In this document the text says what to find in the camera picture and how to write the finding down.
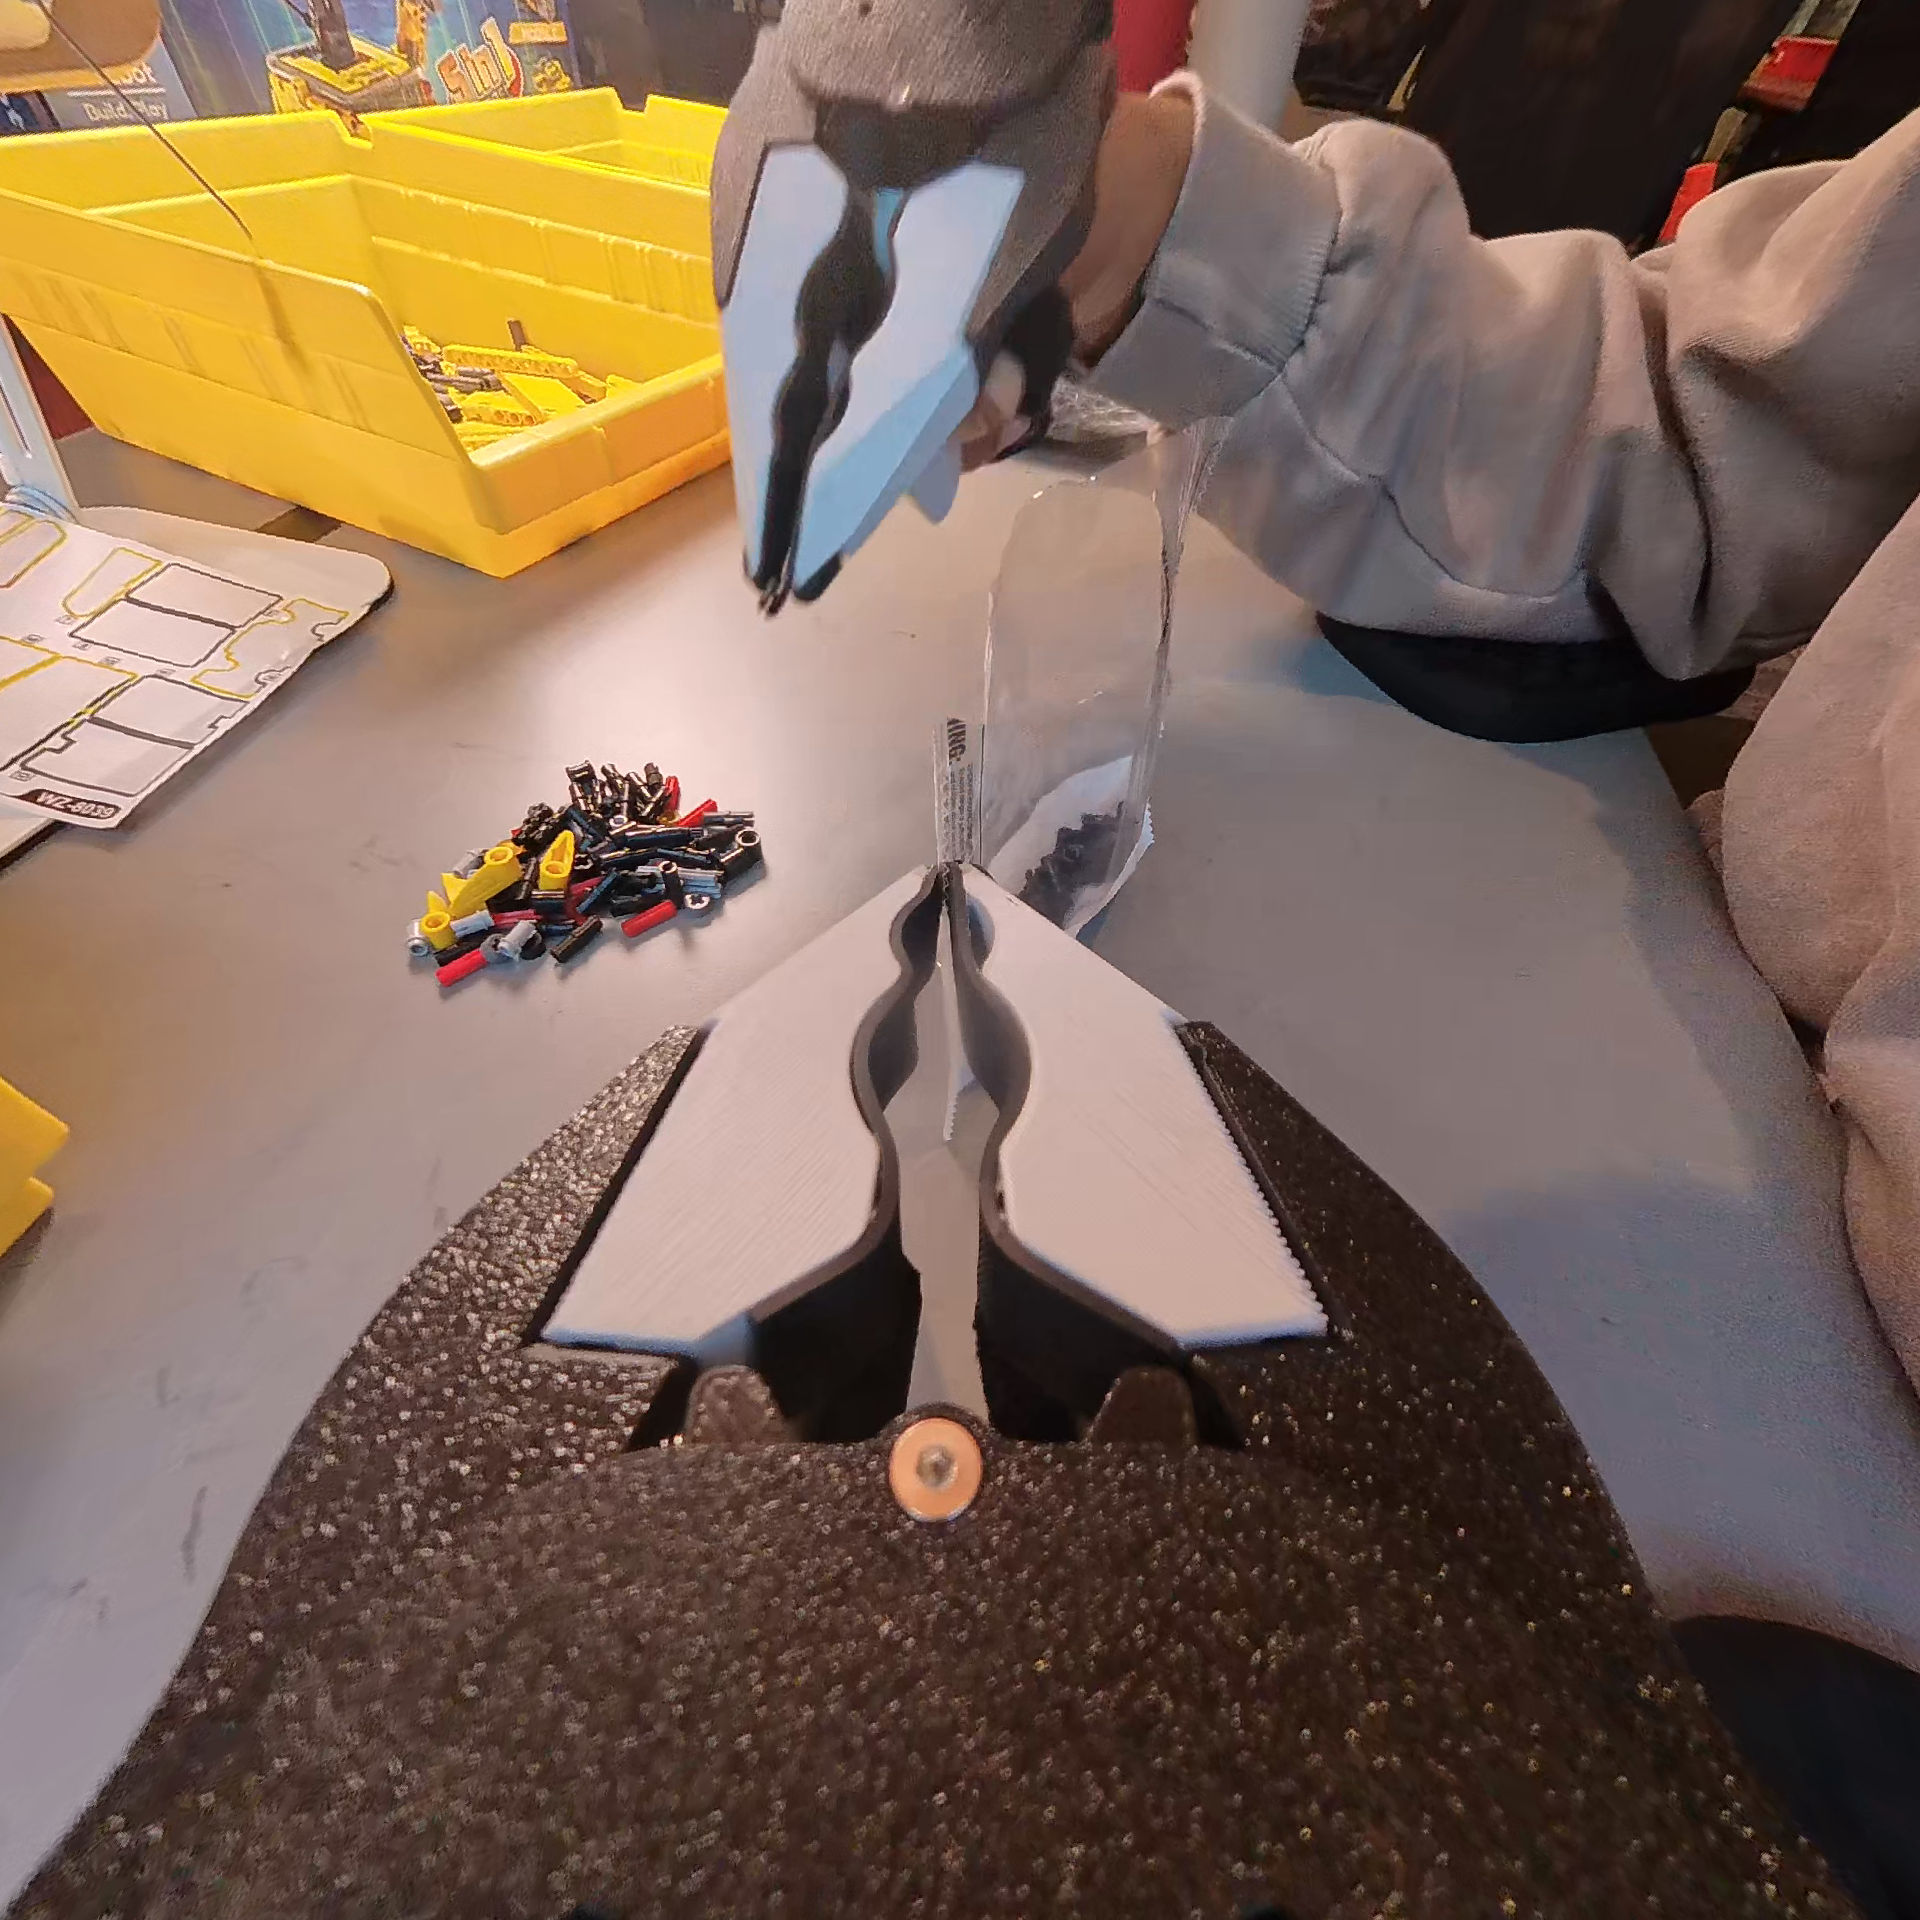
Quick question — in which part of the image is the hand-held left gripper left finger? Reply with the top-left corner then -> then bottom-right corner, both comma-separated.
553,862 -> 956,1363

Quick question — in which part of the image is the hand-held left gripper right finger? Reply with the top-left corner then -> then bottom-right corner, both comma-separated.
954,862 -> 1336,1357

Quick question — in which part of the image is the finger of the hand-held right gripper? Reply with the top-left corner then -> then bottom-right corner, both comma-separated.
722,141 -> 908,626
770,161 -> 1035,619

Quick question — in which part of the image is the pile of mixed small plastic parts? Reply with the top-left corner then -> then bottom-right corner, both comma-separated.
414,758 -> 770,992

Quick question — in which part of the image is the clear plastic bag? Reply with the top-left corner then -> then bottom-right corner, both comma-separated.
936,419 -> 1235,943

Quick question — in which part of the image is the person's right forearm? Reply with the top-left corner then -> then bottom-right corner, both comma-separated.
1075,71 -> 1920,680

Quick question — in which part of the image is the grey desk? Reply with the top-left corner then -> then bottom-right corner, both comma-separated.
0,419 -> 1920,1920

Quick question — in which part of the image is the person's right hand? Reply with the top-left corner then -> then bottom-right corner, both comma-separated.
954,93 -> 1207,474

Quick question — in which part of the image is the red box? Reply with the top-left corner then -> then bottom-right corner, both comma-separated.
1109,0 -> 1194,99

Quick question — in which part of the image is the yellow storage bin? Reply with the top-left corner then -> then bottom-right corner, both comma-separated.
0,161 -> 734,586
353,93 -> 742,309

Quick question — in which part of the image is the robot kit box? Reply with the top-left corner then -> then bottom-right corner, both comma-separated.
158,0 -> 589,126

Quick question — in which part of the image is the black armrest pad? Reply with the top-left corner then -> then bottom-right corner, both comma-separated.
1313,596 -> 1767,750
1655,1616 -> 1920,1920

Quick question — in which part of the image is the black high-back chair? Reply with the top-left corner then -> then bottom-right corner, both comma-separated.
1404,0 -> 1802,247

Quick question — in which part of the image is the yellow flat box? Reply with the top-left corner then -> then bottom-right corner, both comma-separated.
0,1076 -> 74,1253

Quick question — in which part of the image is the person's beige printed sweatshirt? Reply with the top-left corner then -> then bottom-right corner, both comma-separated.
1717,586 -> 1920,1389

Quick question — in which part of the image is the thin cable with white tip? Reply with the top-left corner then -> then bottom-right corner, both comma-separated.
22,0 -> 259,260

